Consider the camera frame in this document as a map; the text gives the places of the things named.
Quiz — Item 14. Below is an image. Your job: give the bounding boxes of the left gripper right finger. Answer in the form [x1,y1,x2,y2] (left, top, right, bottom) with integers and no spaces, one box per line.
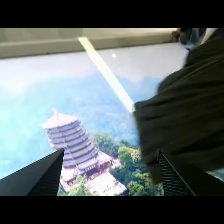
[156,149,224,197]

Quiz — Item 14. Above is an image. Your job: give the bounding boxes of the dark green pants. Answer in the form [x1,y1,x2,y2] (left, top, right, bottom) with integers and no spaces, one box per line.
[133,28,224,185]

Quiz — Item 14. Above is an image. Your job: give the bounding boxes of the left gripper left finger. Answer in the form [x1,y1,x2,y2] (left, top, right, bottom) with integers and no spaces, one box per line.
[0,148,65,197]

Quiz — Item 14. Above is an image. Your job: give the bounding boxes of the heap of clothes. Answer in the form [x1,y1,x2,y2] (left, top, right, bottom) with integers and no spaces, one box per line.
[171,28,210,52]

